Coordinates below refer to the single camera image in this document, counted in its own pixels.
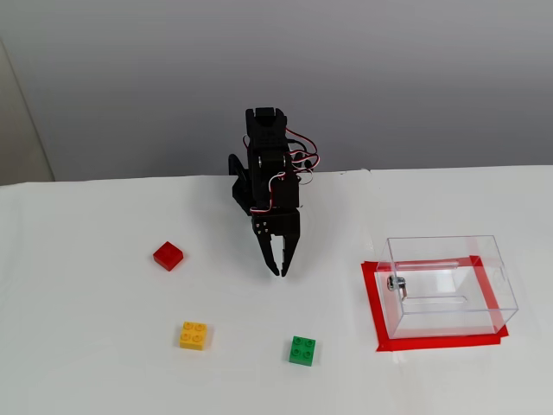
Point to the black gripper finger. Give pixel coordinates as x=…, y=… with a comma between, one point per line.
x=270, y=255
x=288, y=253

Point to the silver cam lock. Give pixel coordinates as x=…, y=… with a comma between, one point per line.
x=394, y=284

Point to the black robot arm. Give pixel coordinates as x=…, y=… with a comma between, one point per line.
x=263, y=129

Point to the green lego brick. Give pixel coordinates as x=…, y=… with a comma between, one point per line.
x=302, y=351

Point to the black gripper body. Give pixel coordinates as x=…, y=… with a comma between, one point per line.
x=282, y=225

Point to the yellow lego brick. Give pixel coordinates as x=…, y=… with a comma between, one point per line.
x=193, y=336

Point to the transparent plastic box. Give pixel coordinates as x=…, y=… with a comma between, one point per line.
x=453, y=302

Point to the red lego brick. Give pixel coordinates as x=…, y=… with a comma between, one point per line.
x=168, y=256

